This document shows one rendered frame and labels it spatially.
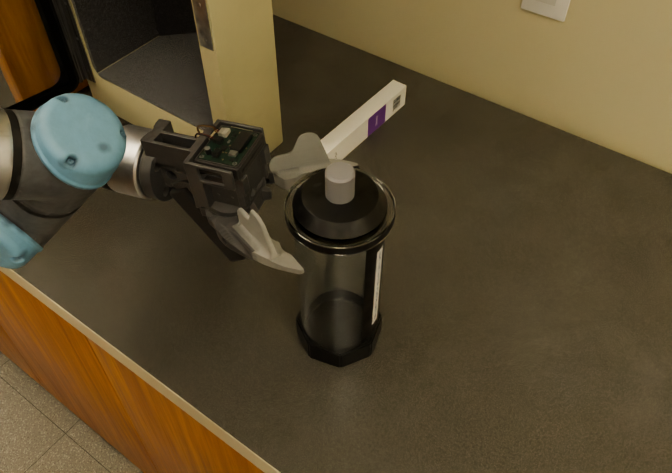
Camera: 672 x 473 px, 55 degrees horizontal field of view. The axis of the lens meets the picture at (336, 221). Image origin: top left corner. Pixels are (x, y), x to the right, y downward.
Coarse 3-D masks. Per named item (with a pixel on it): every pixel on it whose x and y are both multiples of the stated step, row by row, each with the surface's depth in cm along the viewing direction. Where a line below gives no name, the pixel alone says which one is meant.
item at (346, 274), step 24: (288, 192) 64; (384, 192) 64; (288, 216) 62; (312, 240) 60; (336, 240) 60; (360, 240) 60; (312, 264) 64; (336, 264) 62; (360, 264) 63; (312, 288) 67; (336, 288) 65; (360, 288) 66; (312, 312) 70; (336, 312) 68; (360, 312) 69; (312, 336) 74; (336, 336) 72; (360, 336) 73
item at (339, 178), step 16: (320, 176) 63; (336, 176) 59; (352, 176) 59; (304, 192) 62; (320, 192) 62; (336, 192) 60; (352, 192) 60; (368, 192) 62; (304, 208) 61; (320, 208) 60; (336, 208) 60; (352, 208) 60; (368, 208) 60; (384, 208) 62; (304, 224) 60; (320, 224) 60; (336, 224) 59; (352, 224) 59; (368, 224) 60
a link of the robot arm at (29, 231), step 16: (0, 208) 60; (16, 208) 58; (0, 224) 60; (16, 224) 60; (32, 224) 60; (48, 224) 60; (0, 240) 60; (16, 240) 60; (32, 240) 62; (48, 240) 65; (0, 256) 62; (16, 256) 61; (32, 256) 63
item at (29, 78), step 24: (0, 0) 88; (24, 0) 90; (0, 24) 90; (24, 24) 92; (0, 48) 92; (24, 48) 94; (48, 48) 97; (0, 72) 93; (24, 72) 96; (48, 72) 99; (0, 96) 95; (24, 96) 98
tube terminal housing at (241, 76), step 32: (224, 0) 77; (256, 0) 82; (224, 32) 80; (256, 32) 85; (224, 64) 83; (256, 64) 88; (96, 96) 107; (128, 96) 101; (224, 96) 86; (256, 96) 92; (192, 128) 95
